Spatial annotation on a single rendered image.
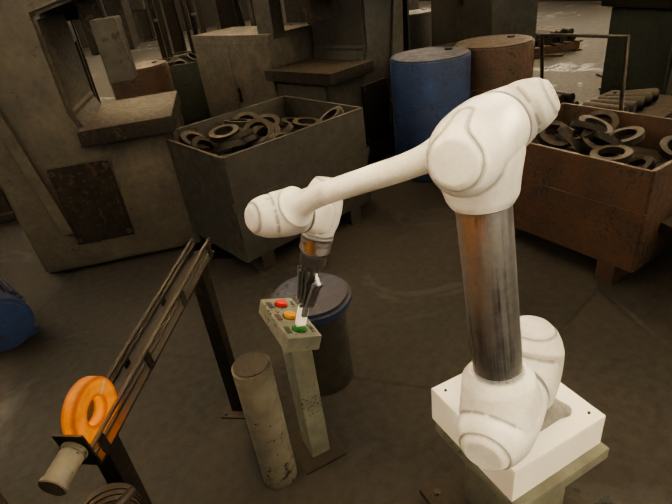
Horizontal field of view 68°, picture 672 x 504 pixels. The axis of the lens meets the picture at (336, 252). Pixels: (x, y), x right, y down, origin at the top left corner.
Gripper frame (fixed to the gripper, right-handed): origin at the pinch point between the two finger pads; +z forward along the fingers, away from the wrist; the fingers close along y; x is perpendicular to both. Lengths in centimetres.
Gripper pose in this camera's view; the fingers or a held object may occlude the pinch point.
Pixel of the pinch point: (302, 314)
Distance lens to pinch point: 148.2
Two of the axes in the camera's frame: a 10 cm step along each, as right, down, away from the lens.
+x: 8.7, -0.1, 4.9
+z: -1.9, 9.2, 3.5
